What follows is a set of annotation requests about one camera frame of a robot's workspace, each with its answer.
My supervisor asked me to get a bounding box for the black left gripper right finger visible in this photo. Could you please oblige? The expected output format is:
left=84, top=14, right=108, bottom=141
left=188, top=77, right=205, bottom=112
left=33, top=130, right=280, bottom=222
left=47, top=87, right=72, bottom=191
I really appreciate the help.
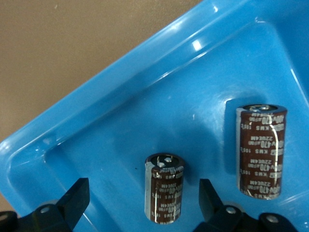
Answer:
left=193, top=178, right=296, bottom=232

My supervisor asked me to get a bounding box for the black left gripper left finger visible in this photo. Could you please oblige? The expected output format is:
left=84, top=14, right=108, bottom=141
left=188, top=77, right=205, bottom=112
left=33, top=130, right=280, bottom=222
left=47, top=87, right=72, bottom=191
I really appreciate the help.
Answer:
left=0, top=177, right=91, bottom=232

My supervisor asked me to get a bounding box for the brown cylindrical capacitor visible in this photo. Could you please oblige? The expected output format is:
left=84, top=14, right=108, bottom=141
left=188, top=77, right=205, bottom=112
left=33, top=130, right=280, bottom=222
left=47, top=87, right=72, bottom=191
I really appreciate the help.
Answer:
left=236, top=103, right=288, bottom=201
left=144, top=152, right=186, bottom=225

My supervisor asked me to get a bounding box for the blue plastic tray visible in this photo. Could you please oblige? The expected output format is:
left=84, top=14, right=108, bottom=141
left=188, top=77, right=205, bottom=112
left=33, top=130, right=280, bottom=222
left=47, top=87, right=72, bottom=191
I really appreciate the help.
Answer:
left=0, top=0, right=309, bottom=232

